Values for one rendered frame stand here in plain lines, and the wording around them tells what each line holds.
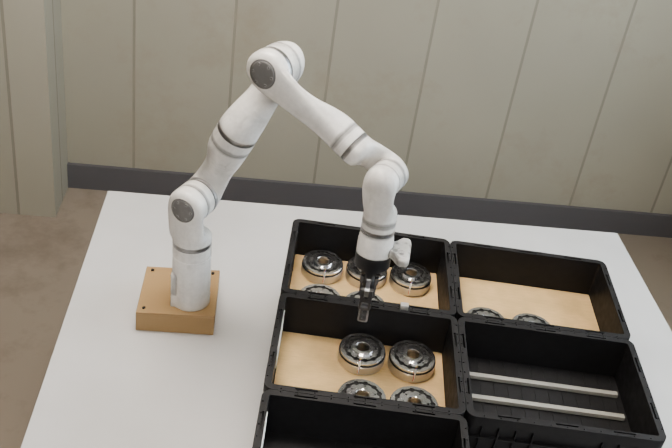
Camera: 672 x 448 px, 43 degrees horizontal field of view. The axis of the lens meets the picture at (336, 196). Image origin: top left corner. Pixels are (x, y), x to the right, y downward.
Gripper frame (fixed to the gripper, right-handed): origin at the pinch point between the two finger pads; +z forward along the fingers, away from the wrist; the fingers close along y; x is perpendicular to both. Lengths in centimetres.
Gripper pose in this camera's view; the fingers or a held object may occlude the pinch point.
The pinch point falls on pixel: (364, 307)
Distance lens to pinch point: 185.7
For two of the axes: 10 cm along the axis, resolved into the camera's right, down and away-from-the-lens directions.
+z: -1.2, 8.8, 4.6
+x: 9.8, 1.7, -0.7
